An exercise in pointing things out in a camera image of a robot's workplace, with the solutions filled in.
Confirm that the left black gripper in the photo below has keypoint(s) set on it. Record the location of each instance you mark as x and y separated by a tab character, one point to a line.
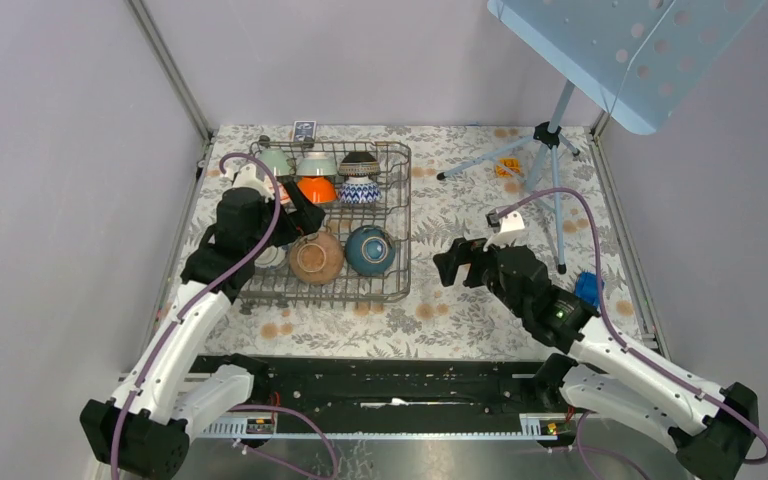
308	219

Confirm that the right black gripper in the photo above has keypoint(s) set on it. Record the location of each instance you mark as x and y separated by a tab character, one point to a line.
463	252

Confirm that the blue white zigzag bowl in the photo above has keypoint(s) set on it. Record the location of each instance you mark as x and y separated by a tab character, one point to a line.
359	190

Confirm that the grey wire dish rack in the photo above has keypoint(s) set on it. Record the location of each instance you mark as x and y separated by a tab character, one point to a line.
344	235

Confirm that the black patterned bowl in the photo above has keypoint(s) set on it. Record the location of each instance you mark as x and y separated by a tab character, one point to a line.
359	164

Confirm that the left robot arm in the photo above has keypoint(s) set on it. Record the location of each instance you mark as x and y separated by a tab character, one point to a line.
146	427

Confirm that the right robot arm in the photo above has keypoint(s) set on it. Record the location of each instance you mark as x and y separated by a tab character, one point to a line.
708	427

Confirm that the orange bowl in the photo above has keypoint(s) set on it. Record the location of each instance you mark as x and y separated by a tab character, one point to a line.
318	190

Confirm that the red white bowl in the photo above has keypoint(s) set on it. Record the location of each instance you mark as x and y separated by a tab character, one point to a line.
283	194

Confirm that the brown floral bowl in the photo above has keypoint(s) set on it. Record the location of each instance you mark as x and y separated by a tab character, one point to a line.
316	259

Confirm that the white blue floral bowl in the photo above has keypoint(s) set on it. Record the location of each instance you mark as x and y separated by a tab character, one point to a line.
272	257

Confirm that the green dotted white bowl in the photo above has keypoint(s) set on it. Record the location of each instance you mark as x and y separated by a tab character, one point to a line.
316	164

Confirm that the pale green bowl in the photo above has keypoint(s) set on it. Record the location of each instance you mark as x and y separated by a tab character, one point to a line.
278	161

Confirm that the dark blue bowl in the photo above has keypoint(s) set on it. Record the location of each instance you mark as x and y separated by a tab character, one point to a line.
369	250

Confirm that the playing card box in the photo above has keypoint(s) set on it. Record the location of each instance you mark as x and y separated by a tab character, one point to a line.
304	131

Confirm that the orange butterfly toy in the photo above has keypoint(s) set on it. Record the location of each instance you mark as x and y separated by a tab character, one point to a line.
507	167

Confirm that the blue toy block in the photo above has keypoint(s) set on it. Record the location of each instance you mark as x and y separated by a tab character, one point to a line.
589	287

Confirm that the blue music stand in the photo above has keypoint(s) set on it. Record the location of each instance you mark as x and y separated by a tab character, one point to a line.
636	60

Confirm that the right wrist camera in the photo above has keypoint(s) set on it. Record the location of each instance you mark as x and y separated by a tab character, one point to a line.
510	228

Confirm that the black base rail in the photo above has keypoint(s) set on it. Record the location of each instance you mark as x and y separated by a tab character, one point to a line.
388	396

